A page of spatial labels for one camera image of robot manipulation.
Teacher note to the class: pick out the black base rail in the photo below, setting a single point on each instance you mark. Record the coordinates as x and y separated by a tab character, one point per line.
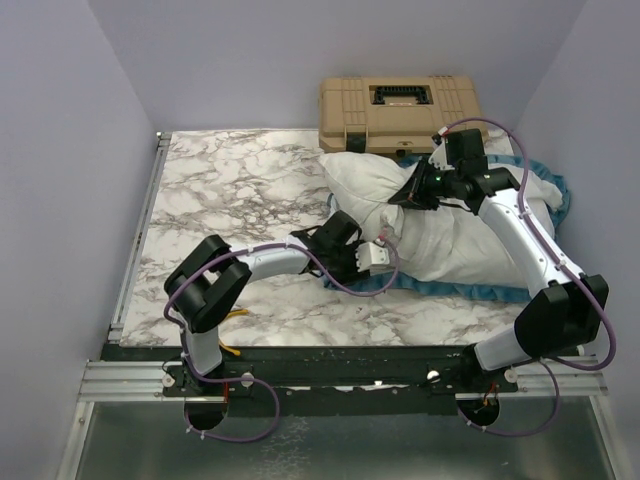
313	381

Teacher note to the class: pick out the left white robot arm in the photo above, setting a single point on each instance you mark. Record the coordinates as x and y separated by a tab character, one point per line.
203	290

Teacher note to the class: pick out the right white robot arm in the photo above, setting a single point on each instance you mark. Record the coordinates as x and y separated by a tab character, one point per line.
566	307

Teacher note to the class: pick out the tan plastic toolbox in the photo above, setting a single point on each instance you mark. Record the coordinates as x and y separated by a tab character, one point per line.
391	116

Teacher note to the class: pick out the yellow handled pliers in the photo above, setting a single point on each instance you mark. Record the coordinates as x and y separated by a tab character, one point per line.
229	342

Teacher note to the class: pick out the white pillowcase blue trim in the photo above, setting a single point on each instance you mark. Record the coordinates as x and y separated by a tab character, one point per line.
449	252

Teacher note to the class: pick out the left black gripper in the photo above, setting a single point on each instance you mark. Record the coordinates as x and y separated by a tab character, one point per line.
352	276

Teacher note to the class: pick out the white pillow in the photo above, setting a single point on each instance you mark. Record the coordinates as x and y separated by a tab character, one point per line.
362	185

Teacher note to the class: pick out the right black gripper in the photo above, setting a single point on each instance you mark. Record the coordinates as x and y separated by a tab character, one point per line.
411	194

